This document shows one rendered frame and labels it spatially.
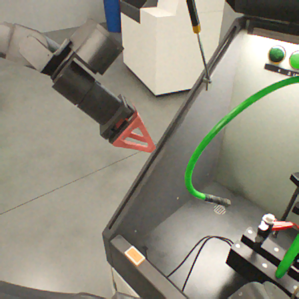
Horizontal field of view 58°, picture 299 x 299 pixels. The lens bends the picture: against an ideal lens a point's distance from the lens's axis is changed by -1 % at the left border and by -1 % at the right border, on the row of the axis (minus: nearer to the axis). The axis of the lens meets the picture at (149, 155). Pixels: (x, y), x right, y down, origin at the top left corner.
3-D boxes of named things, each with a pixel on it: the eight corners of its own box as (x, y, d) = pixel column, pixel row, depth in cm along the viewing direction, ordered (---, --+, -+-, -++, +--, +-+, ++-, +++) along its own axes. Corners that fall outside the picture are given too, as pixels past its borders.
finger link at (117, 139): (160, 127, 54) (124, 97, 50) (169, 141, 47) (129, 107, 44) (137, 152, 55) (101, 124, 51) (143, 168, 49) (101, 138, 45)
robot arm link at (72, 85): (48, 80, 46) (43, 85, 41) (73, 49, 45) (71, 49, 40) (80, 105, 49) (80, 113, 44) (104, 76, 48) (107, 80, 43)
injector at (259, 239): (237, 269, 76) (256, 224, 63) (247, 258, 79) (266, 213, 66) (246, 276, 75) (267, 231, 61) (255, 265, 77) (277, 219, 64)
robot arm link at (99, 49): (39, 60, 49) (13, 49, 41) (78, 9, 48) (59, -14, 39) (88, 103, 50) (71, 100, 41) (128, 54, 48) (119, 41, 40)
